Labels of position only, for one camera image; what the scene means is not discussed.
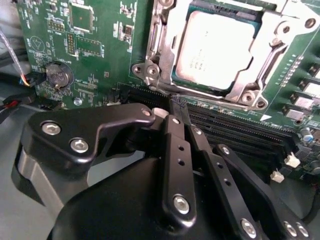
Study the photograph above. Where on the metal locking lever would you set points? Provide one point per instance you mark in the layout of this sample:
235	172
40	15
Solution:
215	102

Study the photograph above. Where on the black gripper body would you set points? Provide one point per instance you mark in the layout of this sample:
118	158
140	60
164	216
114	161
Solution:
112	212

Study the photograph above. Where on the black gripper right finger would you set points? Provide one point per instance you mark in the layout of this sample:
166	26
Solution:
222	172

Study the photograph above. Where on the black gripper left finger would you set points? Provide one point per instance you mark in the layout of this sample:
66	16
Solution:
112	113

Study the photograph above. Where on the silver CPU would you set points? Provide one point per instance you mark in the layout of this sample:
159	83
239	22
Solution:
215	50

